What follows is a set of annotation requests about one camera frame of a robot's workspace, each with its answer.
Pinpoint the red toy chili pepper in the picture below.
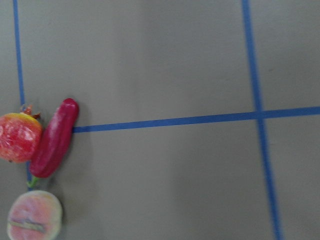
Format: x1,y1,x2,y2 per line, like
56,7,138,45
27,98,79,189

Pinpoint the red toy pomegranate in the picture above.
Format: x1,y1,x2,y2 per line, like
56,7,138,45
0,105,43,163

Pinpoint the pink green toy peach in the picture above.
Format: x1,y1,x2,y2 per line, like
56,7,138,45
7,190,63,240

